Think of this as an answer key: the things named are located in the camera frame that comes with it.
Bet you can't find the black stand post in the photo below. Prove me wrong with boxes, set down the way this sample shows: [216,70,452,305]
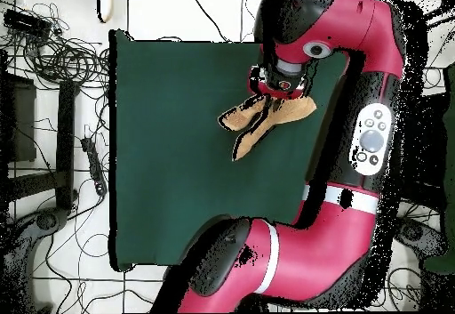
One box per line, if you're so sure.
[55,80,77,211]

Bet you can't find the black power strip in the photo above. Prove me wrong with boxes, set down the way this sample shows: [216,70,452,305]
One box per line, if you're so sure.
[80,136,108,197]

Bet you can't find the black flat panel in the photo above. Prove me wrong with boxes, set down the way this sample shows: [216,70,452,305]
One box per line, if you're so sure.
[0,73,37,164]
[415,94,450,187]

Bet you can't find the white round object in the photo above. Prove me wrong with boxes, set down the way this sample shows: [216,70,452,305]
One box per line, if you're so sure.
[94,0,114,23]

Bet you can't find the black electronics box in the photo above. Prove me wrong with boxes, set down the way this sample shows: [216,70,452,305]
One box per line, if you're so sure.
[3,8,52,39]

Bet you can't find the dark green table cloth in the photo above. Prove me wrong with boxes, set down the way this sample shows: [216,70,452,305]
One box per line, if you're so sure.
[108,28,351,272]

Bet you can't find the grey stand base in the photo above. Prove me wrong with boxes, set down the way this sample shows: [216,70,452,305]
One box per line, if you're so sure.
[0,206,70,314]
[397,217,450,258]

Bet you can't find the tan towel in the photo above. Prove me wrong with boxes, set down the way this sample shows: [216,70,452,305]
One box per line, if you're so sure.
[217,93,318,162]

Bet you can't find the tangle of black cables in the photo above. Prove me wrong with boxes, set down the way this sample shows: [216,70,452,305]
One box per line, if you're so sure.
[6,2,110,89]

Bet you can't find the black stand crossbar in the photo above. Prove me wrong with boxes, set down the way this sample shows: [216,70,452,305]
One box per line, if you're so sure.
[6,170,60,201]
[404,180,445,212]

